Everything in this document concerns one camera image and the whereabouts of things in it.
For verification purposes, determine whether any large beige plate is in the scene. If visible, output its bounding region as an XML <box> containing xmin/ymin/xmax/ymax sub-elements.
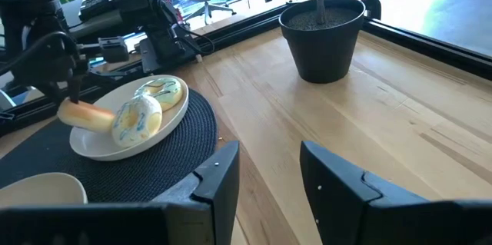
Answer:
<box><xmin>0</xmin><ymin>171</ymin><xmax>89</xmax><ymax>208</ymax></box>

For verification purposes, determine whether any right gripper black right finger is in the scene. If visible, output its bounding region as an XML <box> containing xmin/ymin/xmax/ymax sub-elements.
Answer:
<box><xmin>300</xmin><ymin>140</ymin><xmax>492</xmax><ymax>245</ymax></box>

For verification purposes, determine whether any black plant pot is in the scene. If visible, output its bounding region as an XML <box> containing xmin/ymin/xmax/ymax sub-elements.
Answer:
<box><xmin>278</xmin><ymin>0</ymin><xmax>367</xmax><ymax>84</ymax></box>

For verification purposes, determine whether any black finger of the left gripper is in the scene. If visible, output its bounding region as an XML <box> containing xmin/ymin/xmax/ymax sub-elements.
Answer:
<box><xmin>68</xmin><ymin>75</ymin><xmax>83</xmax><ymax>104</ymax></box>

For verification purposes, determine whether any donut with green icing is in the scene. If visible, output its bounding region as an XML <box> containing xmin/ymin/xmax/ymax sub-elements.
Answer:
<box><xmin>57</xmin><ymin>98</ymin><xmax>117</xmax><ymax>134</ymax></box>

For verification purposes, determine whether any yellow glazed striped donut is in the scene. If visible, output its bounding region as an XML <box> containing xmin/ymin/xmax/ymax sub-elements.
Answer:
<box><xmin>134</xmin><ymin>77</ymin><xmax>184</xmax><ymax>112</ymax></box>

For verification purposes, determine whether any black round woven placemat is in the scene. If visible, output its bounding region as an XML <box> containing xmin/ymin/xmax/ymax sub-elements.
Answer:
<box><xmin>0</xmin><ymin>88</ymin><xmax>218</xmax><ymax>204</ymax></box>

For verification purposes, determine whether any small white plate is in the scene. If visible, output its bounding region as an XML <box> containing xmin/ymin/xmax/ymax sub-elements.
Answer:
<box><xmin>68</xmin><ymin>74</ymin><xmax>191</xmax><ymax>162</ymax></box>

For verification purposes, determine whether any white donut blue drizzle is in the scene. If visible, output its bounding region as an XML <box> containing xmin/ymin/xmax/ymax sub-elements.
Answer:
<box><xmin>111</xmin><ymin>94</ymin><xmax>164</xmax><ymax>150</ymax></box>

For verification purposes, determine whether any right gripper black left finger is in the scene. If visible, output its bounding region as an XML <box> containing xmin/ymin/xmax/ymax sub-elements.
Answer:
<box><xmin>0</xmin><ymin>140</ymin><xmax>241</xmax><ymax>245</ymax></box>

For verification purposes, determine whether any black table clamp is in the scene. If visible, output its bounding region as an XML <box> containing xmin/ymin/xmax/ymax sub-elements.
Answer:
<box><xmin>361</xmin><ymin>0</ymin><xmax>383</xmax><ymax>22</ymax></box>

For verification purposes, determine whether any black keyboard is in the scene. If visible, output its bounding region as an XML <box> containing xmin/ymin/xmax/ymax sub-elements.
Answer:
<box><xmin>78</xmin><ymin>0</ymin><xmax>111</xmax><ymax>22</ymax></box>

